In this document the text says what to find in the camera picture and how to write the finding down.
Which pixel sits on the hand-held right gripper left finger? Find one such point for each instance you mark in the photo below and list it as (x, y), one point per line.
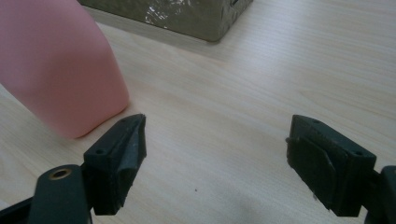
(115, 165)

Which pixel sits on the pink plastic bottle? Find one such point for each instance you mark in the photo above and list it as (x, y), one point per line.
(59, 62)

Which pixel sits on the olive green box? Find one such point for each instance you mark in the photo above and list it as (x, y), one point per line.
(174, 15)

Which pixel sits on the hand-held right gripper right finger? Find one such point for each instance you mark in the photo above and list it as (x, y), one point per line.
(330, 168)

